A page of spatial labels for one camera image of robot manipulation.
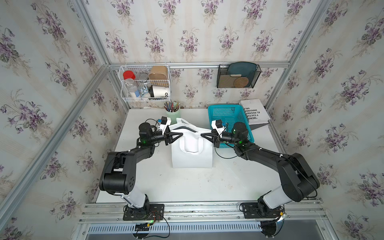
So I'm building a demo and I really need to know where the clear glass jar blue label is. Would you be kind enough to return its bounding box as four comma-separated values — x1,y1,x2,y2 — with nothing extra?
125,78,141,98

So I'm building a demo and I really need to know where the white paper cup black lid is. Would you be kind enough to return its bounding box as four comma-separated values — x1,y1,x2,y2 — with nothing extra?
149,85,170,98

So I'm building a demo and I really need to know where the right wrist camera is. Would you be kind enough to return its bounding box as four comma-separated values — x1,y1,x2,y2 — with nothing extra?
211,120,226,137

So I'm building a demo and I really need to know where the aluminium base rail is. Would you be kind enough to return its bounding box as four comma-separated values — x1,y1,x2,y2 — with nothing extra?
79,200,327,224

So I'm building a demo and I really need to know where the white insulated delivery bag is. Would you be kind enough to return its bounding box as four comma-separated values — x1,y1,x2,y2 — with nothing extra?
172,118,213,169

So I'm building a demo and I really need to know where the white book black lettering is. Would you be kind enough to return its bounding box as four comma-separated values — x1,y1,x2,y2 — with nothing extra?
240,99,271,125

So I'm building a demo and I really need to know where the teal plastic basket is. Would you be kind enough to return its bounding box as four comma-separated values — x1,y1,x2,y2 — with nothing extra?
208,105,254,143

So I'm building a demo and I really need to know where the green pencil cup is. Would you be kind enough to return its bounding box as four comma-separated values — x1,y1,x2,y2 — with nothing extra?
164,101,181,125

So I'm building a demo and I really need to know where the white wire wall basket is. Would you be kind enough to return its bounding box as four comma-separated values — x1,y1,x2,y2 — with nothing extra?
119,64,171,103

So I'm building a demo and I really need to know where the round woven rattan coaster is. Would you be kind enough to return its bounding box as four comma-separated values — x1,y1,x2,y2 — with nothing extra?
234,77,249,88

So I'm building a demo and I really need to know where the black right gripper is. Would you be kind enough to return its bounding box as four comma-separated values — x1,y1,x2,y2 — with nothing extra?
200,129,239,149

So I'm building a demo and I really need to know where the black mesh wall organizer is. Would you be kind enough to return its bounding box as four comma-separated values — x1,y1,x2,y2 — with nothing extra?
217,62,262,89

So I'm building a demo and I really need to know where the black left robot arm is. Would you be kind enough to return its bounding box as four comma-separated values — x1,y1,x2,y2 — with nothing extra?
99,123,183,211

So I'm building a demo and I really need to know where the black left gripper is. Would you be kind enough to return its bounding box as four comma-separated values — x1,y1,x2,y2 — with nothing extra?
149,128,184,149

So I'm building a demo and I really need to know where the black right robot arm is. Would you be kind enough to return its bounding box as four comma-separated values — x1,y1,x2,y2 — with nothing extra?
201,120,320,217

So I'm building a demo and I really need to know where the red lid jar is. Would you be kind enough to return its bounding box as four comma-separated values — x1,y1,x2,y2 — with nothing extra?
123,71,136,80

